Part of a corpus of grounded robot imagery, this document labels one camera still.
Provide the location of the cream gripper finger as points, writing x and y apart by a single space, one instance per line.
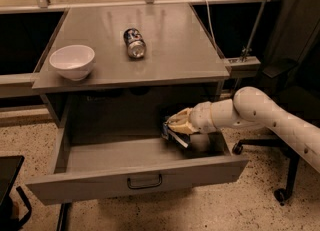
183 128
180 118

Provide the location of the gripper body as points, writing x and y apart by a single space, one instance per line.
200 117

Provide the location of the blue chip bag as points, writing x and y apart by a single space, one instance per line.
170 135

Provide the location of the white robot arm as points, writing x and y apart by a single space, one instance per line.
250 107

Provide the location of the grey open top drawer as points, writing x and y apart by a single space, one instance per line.
100 144

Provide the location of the grey cabinet desk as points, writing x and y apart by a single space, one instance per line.
178 50

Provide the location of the metal pole with clamp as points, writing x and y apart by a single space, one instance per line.
255 25

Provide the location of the blue soda can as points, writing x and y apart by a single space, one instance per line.
136 47

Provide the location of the white ceramic bowl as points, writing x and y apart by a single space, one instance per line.
74 62

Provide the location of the black furniture at left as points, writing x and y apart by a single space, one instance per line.
9 169

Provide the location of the black drawer handle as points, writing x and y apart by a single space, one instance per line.
144 182

